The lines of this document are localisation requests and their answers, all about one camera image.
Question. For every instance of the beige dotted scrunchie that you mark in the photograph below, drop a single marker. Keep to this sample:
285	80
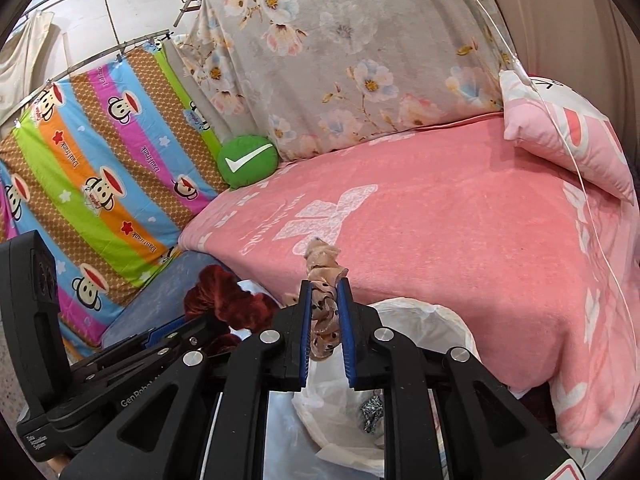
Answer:
322	265

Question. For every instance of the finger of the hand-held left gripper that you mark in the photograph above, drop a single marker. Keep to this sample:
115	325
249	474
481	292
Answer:
140	370
160	332

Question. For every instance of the blue-grey cushion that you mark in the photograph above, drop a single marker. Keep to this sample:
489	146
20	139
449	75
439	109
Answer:
150	290

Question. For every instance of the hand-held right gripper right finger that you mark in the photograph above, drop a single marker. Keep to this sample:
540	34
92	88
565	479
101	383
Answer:
345	340

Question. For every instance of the white curtain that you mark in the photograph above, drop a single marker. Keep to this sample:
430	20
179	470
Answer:
25	60

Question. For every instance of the pink blanket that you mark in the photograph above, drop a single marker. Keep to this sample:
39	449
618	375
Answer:
450	240

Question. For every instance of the green check mark cushion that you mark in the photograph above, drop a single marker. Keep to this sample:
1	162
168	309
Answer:
255	170

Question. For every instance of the dark red velvet scrunchie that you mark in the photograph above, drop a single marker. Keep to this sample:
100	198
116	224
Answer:
235	305

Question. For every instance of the grey floral sheet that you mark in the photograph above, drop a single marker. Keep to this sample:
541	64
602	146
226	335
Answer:
350	60

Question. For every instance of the white plastic bag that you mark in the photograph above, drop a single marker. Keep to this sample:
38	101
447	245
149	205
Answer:
415	320

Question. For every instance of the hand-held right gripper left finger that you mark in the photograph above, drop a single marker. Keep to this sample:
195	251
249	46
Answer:
304	340

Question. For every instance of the striped monkey print sheet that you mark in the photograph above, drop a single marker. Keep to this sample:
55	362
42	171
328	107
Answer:
100	150

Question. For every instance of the pink printed pillow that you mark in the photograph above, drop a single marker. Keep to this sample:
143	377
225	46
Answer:
540	130

